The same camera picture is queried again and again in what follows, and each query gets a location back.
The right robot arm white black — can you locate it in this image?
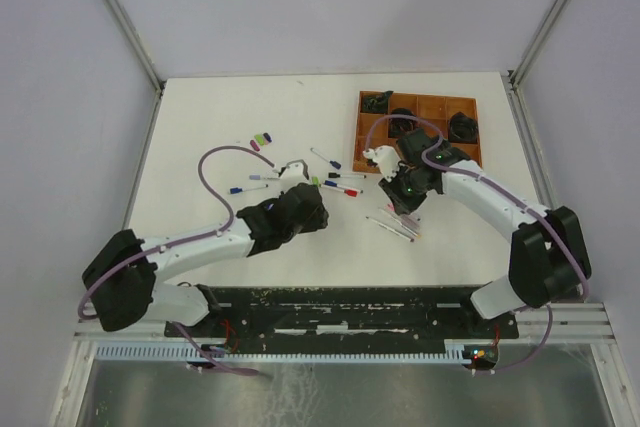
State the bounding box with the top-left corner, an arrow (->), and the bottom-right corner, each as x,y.
363,129 -> 591,338

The magenta capped marker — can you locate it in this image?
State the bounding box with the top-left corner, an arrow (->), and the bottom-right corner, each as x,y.
365,216 -> 415,243

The black cable bundle right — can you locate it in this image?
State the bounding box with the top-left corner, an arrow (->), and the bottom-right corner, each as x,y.
448,112 -> 480,144

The aluminium frame post right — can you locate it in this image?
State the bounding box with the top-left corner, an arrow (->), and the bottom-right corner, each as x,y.
507,0 -> 601,86

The orange wooden compartment tray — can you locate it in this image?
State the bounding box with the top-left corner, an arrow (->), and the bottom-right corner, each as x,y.
352,91 -> 482,173

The black cable bundle top-left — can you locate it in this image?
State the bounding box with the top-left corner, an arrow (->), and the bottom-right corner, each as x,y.
362,90 -> 395,115

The aluminium frame post left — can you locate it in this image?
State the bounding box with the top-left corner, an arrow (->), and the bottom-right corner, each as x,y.
74,0 -> 166,93

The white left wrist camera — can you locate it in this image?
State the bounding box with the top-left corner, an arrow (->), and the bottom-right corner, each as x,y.
273,159 -> 310,185

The aluminium frame post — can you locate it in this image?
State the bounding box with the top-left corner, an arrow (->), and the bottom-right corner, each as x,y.
507,0 -> 601,86
74,0 -> 166,93

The white slotted cable duct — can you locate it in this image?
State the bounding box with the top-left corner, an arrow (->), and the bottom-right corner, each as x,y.
94,341 -> 470,365

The pink highlighter pen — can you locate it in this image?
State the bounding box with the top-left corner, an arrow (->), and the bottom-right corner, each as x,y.
400,215 -> 420,229

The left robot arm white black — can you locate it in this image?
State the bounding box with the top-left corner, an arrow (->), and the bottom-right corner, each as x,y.
82,183 -> 329,337

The white marker black cap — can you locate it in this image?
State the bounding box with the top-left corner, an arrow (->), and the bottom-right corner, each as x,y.
327,172 -> 367,179

